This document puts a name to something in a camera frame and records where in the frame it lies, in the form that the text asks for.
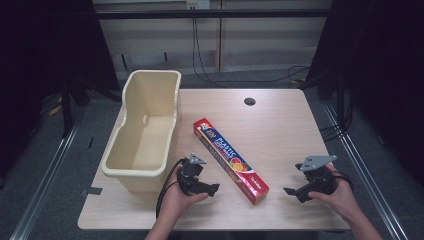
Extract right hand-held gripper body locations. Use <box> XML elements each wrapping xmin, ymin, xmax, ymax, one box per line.
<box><xmin>295</xmin><ymin>154</ymin><xmax>338</xmax><ymax>204</ymax></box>

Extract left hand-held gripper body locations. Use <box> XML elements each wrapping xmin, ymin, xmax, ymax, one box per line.
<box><xmin>176</xmin><ymin>152</ymin><xmax>212</xmax><ymax>198</ymax></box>

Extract red plastic wrap box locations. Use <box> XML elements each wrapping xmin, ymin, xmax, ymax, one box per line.
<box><xmin>193</xmin><ymin>117</ymin><xmax>270</xmax><ymax>206</ymax></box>

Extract cream plastic bin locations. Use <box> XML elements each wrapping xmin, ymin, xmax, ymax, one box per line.
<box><xmin>100</xmin><ymin>69</ymin><xmax>183</xmax><ymax>196</ymax></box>

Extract person's right hand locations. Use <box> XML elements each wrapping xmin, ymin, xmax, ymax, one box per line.
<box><xmin>307</xmin><ymin>162</ymin><xmax>363</xmax><ymax>224</ymax></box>

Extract person's left hand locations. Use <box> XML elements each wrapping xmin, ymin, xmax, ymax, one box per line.
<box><xmin>158</xmin><ymin>167</ymin><xmax>210</xmax><ymax>225</ymax></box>

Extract black metal stand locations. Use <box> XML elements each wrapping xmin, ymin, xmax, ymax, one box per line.
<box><xmin>59</xmin><ymin>78</ymin><xmax>75</xmax><ymax>138</ymax></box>
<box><xmin>334</xmin><ymin>78</ymin><xmax>348</xmax><ymax>134</ymax></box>

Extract dark tape piece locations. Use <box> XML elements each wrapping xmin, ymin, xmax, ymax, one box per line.
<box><xmin>79</xmin><ymin>186</ymin><xmax>103</xmax><ymax>197</ymax></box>

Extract dark curtain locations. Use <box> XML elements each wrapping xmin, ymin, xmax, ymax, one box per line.
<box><xmin>0</xmin><ymin>0</ymin><xmax>122</xmax><ymax>181</ymax></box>
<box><xmin>304</xmin><ymin>0</ymin><xmax>424</xmax><ymax>188</ymax></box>

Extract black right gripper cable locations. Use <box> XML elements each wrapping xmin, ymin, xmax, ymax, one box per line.
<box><xmin>333</xmin><ymin>170</ymin><xmax>354</xmax><ymax>192</ymax></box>

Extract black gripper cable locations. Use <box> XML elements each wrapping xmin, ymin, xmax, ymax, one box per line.
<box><xmin>333</xmin><ymin>170</ymin><xmax>354</xmax><ymax>192</ymax></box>
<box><xmin>155</xmin><ymin>157</ymin><xmax>188</xmax><ymax>220</ymax></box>

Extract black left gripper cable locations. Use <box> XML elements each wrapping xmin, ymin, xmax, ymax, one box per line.
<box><xmin>155</xmin><ymin>157</ymin><xmax>188</xmax><ymax>220</ymax></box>

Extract metal floor rail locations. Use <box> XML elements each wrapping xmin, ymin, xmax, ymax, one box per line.
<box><xmin>9</xmin><ymin>124</ymin><xmax>83</xmax><ymax>240</ymax></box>
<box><xmin>322</xmin><ymin>102</ymin><xmax>409</xmax><ymax>240</ymax></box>

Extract black floor cables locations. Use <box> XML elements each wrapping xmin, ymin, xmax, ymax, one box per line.
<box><xmin>319</xmin><ymin>121</ymin><xmax>352</xmax><ymax>143</ymax></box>

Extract black wall cables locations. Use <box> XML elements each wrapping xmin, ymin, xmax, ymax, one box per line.
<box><xmin>191</xmin><ymin>17</ymin><xmax>312</xmax><ymax>90</ymax></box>

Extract black horizontal frame bar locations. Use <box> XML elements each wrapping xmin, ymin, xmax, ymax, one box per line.
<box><xmin>95</xmin><ymin>9</ymin><xmax>330</xmax><ymax>20</ymax></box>

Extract white wall power outlet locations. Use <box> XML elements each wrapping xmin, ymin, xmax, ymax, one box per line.
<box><xmin>185</xmin><ymin>0</ymin><xmax>211</xmax><ymax>11</ymax></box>

